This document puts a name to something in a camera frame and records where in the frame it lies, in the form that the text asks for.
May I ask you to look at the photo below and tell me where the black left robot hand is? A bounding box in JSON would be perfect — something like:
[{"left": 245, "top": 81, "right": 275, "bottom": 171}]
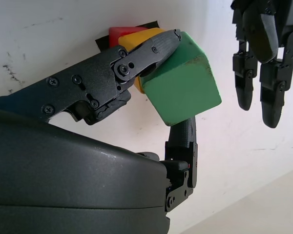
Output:
[{"left": 230, "top": 0, "right": 293, "bottom": 129}]

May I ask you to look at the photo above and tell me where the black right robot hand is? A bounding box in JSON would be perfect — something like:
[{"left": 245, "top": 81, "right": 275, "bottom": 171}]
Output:
[{"left": 0, "top": 29, "right": 198, "bottom": 234}]

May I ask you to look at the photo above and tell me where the green block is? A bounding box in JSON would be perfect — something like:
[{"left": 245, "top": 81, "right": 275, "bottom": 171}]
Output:
[{"left": 139, "top": 30, "right": 222, "bottom": 127}]

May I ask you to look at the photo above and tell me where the yellow block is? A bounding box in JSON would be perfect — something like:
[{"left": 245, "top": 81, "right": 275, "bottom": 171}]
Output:
[{"left": 118, "top": 28, "right": 167, "bottom": 95}]

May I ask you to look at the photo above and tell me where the red block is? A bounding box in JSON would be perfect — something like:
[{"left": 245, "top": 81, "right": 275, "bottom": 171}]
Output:
[{"left": 108, "top": 26, "right": 148, "bottom": 49}]

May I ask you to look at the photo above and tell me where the black tape mark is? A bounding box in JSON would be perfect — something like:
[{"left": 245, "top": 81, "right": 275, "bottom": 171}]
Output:
[{"left": 95, "top": 20, "right": 161, "bottom": 53}]

